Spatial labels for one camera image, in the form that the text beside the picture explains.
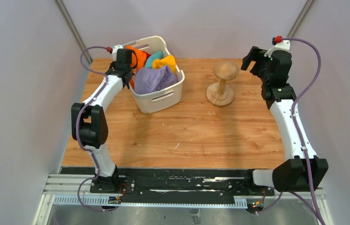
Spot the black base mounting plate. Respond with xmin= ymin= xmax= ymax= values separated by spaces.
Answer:
xmin=60 ymin=166 xmax=275 ymax=206

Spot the teal bucket hat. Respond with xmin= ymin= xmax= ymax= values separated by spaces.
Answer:
xmin=145 ymin=51 xmax=163 ymax=68

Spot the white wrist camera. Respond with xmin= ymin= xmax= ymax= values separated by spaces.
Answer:
xmin=111 ymin=45 xmax=124 ymax=61
xmin=264 ymin=40 xmax=290 ymax=58

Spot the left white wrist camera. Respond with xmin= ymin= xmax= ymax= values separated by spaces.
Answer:
xmin=111 ymin=45 xmax=124 ymax=61

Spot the white plastic basket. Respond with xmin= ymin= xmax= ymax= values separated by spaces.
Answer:
xmin=123 ymin=36 xmax=185 ymax=114

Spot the wooden hat stand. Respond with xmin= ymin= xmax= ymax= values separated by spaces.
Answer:
xmin=206 ymin=60 xmax=239 ymax=107

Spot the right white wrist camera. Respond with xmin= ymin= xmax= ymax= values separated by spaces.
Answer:
xmin=264 ymin=40 xmax=290 ymax=58

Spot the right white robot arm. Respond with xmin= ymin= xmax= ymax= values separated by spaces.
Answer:
xmin=241 ymin=46 xmax=328 ymax=195

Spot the aluminium frame rail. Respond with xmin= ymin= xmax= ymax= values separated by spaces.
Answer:
xmin=33 ymin=173 xmax=334 ymax=225

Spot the purple bucket hat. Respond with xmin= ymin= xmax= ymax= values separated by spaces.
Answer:
xmin=134 ymin=66 xmax=178 ymax=95

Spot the orange bucket hat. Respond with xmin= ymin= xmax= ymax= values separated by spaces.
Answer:
xmin=126 ymin=45 xmax=151 ymax=75

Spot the yellow bucket hat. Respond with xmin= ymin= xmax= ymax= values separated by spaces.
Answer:
xmin=152 ymin=55 xmax=177 ymax=74

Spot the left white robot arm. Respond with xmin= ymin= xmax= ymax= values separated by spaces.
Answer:
xmin=71 ymin=47 xmax=135 ymax=194

